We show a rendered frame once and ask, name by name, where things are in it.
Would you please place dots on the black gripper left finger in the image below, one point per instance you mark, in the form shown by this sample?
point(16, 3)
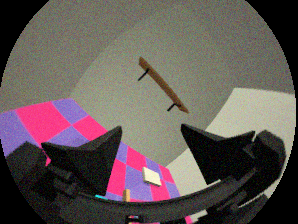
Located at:
point(93, 161)

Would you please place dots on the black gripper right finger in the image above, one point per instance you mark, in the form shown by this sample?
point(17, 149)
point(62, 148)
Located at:
point(212, 152)

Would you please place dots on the cream flat block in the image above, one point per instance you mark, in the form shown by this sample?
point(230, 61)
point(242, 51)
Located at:
point(150, 177)

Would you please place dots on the tan wooden bar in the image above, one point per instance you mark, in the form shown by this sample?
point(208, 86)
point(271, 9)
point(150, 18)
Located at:
point(125, 193)

